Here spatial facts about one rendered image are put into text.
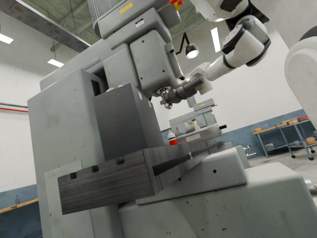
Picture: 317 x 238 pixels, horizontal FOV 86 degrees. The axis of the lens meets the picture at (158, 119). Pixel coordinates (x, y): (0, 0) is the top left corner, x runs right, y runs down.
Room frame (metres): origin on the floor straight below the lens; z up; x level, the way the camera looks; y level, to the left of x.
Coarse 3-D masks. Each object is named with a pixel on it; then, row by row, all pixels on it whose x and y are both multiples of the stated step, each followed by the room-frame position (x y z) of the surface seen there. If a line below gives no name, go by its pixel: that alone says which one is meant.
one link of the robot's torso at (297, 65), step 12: (300, 48) 0.28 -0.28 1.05; (312, 48) 0.26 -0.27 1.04; (288, 60) 0.32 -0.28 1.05; (300, 60) 0.28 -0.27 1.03; (312, 60) 0.26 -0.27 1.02; (288, 72) 0.32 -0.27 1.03; (300, 72) 0.29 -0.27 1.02; (312, 72) 0.27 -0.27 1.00; (288, 84) 0.35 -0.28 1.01; (300, 84) 0.31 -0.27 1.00; (312, 84) 0.29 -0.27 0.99; (300, 96) 0.32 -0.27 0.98; (312, 96) 0.30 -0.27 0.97; (312, 108) 0.31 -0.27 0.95; (312, 120) 0.32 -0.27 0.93
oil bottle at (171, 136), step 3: (171, 132) 0.92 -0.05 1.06; (168, 135) 0.91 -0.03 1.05; (171, 135) 0.91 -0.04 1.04; (174, 135) 0.91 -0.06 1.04; (168, 138) 0.92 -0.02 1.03; (171, 138) 0.91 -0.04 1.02; (174, 138) 0.91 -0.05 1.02; (171, 141) 0.91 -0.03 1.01; (174, 141) 0.91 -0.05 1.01; (171, 144) 0.91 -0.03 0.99; (174, 144) 0.91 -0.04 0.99
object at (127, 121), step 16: (96, 96) 0.43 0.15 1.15; (112, 96) 0.42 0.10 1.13; (128, 96) 0.42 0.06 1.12; (144, 96) 0.53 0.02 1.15; (96, 112) 0.43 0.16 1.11; (112, 112) 0.43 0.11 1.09; (128, 112) 0.42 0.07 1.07; (144, 112) 0.47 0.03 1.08; (112, 128) 0.43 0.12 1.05; (128, 128) 0.42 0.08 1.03; (144, 128) 0.43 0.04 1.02; (112, 144) 0.43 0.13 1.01; (128, 144) 0.42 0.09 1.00; (144, 144) 0.42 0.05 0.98; (160, 144) 0.56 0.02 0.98
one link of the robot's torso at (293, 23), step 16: (256, 0) 0.34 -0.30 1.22; (272, 0) 0.32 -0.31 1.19; (288, 0) 0.30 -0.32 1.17; (304, 0) 0.27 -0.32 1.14; (272, 16) 0.35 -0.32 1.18; (288, 16) 0.31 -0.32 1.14; (304, 16) 0.29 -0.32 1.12; (288, 32) 0.33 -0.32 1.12; (304, 32) 0.30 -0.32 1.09; (288, 48) 0.35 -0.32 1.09
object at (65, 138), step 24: (72, 72) 0.86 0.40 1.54; (48, 96) 0.95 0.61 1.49; (72, 96) 0.87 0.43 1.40; (48, 120) 0.96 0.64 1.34; (72, 120) 0.89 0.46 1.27; (96, 120) 0.90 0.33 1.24; (48, 144) 0.97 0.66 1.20; (72, 144) 0.90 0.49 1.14; (96, 144) 0.86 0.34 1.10; (48, 168) 0.98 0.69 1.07; (72, 168) 0.90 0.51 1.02; (48, 192) 0.98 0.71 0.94; (48, 216) 1.00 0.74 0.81; (72, 216) 0.92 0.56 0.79; (96, 216) 0.87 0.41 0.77
